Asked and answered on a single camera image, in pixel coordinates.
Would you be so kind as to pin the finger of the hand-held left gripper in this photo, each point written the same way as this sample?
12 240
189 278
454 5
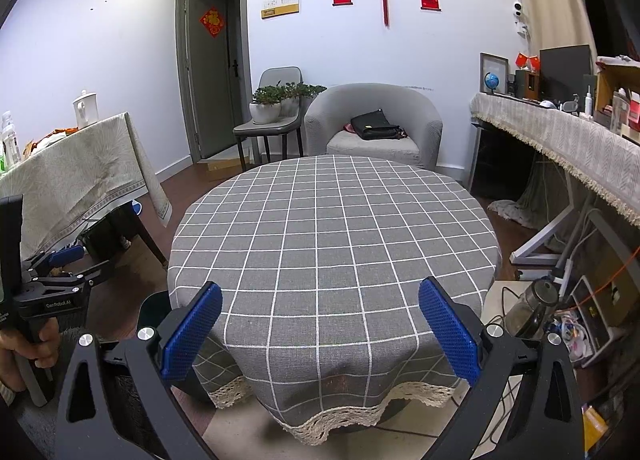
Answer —
82 276
65 255

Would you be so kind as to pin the black monitor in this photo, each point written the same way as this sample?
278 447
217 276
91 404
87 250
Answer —
565 72

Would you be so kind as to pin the glass kettle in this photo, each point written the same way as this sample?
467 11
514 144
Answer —
530 310

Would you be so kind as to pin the small blue globe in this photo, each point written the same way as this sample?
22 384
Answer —
492 79

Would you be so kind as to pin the clear plastic bottle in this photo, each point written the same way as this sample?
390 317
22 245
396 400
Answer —
9 139

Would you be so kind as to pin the red door decoration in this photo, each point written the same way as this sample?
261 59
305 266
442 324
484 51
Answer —
212 22

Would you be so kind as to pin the white kettle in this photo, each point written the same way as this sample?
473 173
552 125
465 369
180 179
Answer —
85 112

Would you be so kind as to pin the grey door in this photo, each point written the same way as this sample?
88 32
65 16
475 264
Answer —
210 89

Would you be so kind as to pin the person's left hand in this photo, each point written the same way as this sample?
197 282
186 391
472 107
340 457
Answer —
47 345

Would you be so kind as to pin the brown speaker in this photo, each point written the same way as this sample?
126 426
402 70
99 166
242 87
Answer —
527 84

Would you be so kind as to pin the grey picture frame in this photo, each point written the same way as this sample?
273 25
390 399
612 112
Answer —
484 62

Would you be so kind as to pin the black cabinet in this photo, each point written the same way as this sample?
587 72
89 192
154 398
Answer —
495 164

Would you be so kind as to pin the open cardboard box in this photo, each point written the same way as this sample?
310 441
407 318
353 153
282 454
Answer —
607 84

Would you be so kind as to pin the small red flags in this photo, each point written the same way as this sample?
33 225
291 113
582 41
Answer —
527 60

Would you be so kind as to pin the potted green plant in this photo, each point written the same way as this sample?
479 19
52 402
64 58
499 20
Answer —
291 104
265 113

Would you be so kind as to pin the black handbag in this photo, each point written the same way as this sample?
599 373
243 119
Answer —
375 124

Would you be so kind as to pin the white desk frame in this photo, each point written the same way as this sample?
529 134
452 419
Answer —
545 240

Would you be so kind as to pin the small white bottle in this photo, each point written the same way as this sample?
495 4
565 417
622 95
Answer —
588 102

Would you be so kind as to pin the grey dining chair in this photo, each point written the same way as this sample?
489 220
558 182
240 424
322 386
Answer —
280 77

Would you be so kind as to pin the dark wooden table leg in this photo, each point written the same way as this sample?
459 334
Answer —
145 240

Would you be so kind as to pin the grey armchair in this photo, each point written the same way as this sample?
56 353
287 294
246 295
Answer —
375 99

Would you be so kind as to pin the beige patterned tablecloth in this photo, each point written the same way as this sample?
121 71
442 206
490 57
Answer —
75 174

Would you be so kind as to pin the white security camera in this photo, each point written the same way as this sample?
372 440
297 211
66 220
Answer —
519 9

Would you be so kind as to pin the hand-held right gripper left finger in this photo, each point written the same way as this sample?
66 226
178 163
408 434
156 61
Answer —
192 330

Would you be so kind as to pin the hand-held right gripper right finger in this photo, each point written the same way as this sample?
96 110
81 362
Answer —
447 330

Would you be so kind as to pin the grey hanging cloth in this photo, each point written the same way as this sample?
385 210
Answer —
530 190

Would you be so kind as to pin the flat cardboard box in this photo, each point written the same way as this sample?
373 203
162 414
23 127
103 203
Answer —
220 169

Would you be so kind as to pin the yellow packet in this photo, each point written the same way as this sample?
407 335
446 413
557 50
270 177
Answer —
595 427

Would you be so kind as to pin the brown cardboard floor box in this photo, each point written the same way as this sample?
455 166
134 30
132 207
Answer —
615 290

